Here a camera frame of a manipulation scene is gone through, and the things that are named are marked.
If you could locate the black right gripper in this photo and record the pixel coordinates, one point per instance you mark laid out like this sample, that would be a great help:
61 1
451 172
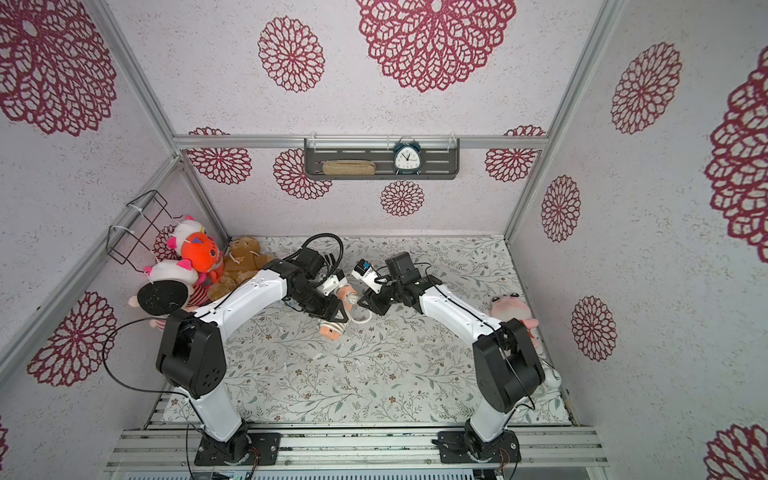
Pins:
384 295

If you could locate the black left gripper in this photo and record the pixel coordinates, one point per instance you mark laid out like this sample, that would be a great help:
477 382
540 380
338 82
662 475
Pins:
332 309

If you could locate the orange power strip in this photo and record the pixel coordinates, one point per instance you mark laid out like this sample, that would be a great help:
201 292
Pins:
333 327

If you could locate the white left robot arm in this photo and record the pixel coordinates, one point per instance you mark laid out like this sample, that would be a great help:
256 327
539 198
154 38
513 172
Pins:
192 355

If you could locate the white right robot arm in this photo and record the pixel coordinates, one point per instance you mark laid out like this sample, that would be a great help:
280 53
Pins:
506 364

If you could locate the brown teddy bear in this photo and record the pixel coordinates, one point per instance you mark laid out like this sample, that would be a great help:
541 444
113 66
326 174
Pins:
243 261

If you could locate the pink frog plush toy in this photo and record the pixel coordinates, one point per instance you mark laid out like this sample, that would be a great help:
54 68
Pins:
509 307

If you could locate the orange plush toy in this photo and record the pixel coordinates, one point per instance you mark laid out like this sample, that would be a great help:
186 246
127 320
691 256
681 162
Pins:
204 255

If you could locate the tan pouch on shelf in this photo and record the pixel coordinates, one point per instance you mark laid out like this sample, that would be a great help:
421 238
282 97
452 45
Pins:
348 168

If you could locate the teal alarm clock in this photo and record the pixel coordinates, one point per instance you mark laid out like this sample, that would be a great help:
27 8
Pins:
407 158

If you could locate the black faced striped plush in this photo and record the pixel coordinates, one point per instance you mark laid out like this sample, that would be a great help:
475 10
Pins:
171 285

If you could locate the white pink plush toy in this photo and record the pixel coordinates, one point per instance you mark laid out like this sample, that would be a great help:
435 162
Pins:
183 230

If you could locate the white alarm clock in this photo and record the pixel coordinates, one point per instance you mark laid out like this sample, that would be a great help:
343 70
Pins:
550 387

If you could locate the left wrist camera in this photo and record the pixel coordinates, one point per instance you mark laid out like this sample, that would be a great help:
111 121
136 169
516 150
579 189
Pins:
336 281

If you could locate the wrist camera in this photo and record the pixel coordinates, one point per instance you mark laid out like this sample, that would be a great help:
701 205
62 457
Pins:
336 281
364 272

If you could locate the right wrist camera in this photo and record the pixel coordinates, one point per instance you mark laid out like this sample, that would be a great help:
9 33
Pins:
364 272

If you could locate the grey wall shelf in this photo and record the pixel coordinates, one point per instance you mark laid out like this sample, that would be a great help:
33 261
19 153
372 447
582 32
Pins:
441 157

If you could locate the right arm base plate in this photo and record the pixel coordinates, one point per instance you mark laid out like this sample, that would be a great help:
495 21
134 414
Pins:
457 447

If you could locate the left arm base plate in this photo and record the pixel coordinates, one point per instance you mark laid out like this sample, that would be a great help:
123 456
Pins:
260 449

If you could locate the black wire basket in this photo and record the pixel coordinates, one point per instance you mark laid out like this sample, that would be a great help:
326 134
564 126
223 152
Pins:
142 238

